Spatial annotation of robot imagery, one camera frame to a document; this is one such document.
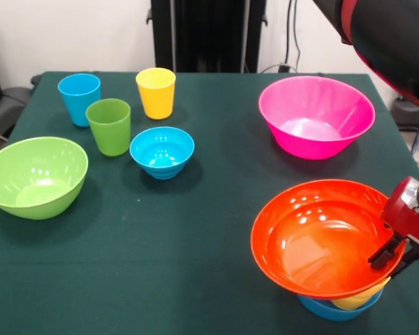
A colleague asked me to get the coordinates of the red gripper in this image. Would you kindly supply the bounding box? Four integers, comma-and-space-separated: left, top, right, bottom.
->
367, 176, 419, 278

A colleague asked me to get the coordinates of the short yellow cup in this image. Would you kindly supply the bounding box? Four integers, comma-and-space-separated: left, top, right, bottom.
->
331, 277, 392, 311

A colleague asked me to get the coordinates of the orange bowl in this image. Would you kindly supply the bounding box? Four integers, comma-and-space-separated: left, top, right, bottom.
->
250, 179, 407, 301

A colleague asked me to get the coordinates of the dark blue bowl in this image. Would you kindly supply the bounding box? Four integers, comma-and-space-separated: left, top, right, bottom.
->
297, 288, 384, 322

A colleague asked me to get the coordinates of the large pink bowl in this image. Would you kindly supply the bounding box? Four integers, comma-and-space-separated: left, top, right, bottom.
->
258, 76, 376, 161

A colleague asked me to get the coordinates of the dark green table cloth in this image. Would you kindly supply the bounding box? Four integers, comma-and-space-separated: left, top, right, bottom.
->
0, 71, 419, 335

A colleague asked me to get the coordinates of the tall yellow cup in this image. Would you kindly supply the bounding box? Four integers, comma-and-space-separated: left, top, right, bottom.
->
135, 68, 177, 120

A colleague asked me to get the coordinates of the green cup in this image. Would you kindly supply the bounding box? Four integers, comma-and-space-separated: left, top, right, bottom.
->
85, 98, 132, 157

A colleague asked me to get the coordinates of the blue cup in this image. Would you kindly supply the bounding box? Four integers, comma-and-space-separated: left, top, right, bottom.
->
57, 73, 102, 128

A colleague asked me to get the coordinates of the large green bowl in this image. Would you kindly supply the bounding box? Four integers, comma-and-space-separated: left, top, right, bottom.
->
0, 136, 89, 221

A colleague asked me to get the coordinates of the black hanging cable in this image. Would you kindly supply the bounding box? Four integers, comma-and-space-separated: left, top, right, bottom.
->
284, 0, 303, 73

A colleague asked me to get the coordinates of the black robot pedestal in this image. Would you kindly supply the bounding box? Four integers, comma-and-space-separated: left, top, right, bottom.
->
149, 0, 268, 73

